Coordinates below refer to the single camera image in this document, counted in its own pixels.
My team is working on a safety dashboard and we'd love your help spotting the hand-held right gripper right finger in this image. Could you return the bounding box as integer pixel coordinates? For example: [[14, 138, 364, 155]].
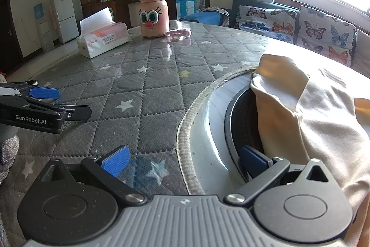
[[225, 145, 338, 207]]

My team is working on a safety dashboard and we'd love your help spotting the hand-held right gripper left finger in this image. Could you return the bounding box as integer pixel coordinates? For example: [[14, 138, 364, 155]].
[[28, 145, 148, 206]]

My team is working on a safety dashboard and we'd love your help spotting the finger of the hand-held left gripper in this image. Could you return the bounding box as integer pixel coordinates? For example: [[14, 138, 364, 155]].
[[0, 80, 61, 105], [53, 104, 92, 122]]

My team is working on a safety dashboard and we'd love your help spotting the cream garment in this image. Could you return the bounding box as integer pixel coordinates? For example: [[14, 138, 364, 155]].
[[249, 54, 370, 247]]

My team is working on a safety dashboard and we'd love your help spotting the person's left forearm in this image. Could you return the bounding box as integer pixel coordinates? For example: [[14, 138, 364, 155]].
[[0, 123, 20, 184]]

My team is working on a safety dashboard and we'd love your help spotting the grey quilted star tablecloth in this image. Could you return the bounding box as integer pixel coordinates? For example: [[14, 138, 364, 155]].
[[0, 20, 291, 247]]

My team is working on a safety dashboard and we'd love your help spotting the round glass turntable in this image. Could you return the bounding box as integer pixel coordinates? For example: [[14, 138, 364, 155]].
[[177, 60, 370, 196]]

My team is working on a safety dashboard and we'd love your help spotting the brown door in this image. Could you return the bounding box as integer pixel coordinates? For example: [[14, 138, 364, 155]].
[[0, 0, 24, 65]]

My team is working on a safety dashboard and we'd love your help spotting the pink tissue pack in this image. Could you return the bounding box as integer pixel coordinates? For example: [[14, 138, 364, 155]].
[[77, 7, 129, 59]]

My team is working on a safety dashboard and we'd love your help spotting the white refrigerator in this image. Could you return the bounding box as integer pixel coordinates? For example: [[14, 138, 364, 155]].
[[53, 0, 80, 44]]

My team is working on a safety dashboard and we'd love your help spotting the pink cartoon face bottle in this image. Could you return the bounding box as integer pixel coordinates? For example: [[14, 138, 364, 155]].
[[138, 0, 169, 38]]

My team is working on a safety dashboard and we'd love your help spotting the pink hair scrunchie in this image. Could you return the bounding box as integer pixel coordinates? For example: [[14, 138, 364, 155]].
[[165, 28, 192, 38]]

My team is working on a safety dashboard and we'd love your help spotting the butterfly print cushion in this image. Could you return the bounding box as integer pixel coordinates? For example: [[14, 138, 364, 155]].
[[235, 5, 298, 43], [293, 5, 356, 66]]

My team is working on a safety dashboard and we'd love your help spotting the grey blanket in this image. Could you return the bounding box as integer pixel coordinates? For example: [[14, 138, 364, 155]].
[[202, 6, 231, 27]]

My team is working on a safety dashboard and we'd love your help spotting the blue cabinet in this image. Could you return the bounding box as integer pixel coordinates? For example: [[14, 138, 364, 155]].
[[176, 0, 202, 20]]

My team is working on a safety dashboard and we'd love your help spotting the beige cushion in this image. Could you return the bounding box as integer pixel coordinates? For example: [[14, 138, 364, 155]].
[[352, 29, 370, 71]]

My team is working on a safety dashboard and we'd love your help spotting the dark blue sofa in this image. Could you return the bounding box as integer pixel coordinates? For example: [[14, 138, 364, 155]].
[[179, 0, 370, 72]]

